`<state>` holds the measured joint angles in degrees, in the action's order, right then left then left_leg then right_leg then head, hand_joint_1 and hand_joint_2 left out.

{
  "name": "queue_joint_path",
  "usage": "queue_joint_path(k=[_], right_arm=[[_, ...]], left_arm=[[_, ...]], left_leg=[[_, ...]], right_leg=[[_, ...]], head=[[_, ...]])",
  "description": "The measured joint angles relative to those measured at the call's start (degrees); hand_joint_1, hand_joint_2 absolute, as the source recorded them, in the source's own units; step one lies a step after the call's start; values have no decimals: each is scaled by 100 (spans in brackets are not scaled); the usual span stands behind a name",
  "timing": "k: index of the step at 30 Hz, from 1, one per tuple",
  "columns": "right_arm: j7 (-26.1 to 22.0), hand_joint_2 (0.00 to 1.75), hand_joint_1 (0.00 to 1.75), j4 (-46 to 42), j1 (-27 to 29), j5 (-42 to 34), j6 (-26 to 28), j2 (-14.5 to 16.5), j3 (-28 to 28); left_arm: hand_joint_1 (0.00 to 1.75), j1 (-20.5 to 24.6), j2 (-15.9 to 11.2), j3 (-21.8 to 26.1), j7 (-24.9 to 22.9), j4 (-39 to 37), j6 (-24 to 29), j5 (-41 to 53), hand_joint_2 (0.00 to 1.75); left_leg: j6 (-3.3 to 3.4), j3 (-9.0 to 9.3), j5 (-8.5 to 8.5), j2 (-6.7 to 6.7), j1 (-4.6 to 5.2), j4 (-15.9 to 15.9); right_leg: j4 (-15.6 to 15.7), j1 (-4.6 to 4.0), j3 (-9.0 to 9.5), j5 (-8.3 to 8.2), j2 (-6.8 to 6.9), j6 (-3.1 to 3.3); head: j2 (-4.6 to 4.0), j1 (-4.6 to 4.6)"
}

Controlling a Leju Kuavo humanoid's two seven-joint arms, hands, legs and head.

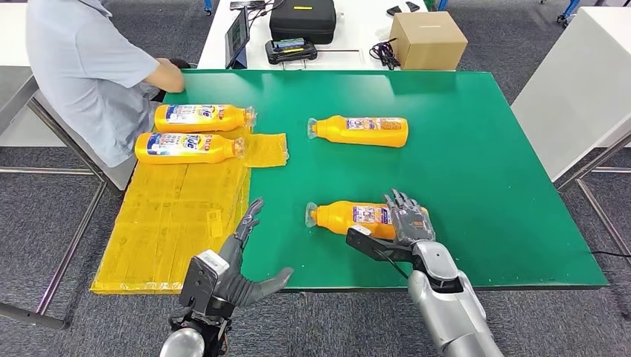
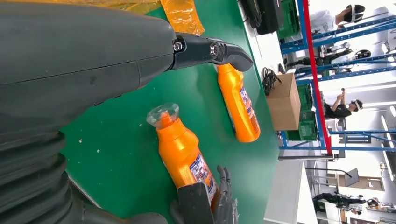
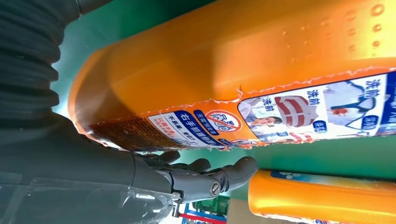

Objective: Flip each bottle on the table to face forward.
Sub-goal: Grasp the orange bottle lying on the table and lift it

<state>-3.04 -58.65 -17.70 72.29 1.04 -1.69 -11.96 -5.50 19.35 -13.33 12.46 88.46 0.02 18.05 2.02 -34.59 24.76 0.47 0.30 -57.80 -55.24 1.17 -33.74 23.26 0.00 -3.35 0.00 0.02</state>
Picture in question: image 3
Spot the blue metal shelving rack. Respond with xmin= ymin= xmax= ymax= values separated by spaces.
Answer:
xmin=181 ymin=202 xmax=230 ymax=224

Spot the green plastic crate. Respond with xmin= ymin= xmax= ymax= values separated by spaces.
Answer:
xmin=193 ymin=195 xmax=231 ymax=217

